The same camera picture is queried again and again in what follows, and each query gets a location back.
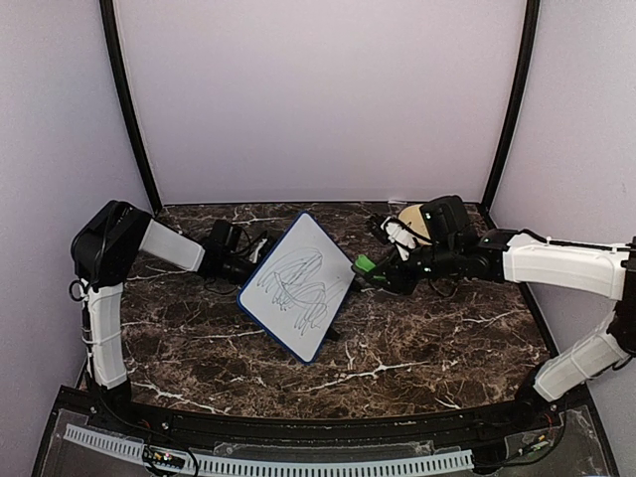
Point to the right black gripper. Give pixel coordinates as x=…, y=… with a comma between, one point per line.
x=400, y=280

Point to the green whiteboard eraser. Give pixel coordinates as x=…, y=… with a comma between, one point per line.
x=364, y=263

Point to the blue framed whiteboard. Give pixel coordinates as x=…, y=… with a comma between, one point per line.
x=296, y=292

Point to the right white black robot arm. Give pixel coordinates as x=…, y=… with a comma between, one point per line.
x=521, y=257

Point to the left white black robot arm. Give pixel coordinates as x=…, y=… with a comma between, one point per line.
x=103, y=253

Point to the beige round plate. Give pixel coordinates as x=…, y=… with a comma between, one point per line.
x=413, y=218

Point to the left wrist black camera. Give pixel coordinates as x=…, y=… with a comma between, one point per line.
x=225, y=235

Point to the wrist black camera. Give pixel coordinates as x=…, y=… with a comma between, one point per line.
x=225, y=235
x=445, y=218

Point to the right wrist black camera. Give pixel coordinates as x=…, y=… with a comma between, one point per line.
x=445, y=218

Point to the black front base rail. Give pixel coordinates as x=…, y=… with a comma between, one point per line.
x=489, y=426

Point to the white slotted cable duct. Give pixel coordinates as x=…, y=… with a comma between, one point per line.
x=168, y=461

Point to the left black frame post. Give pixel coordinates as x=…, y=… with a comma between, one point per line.
x=127, y=108

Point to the black frame post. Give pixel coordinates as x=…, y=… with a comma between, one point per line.
x=522, y=68
x=127, y=108

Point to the right black frame post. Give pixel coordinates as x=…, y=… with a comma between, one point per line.
x=522, y=68

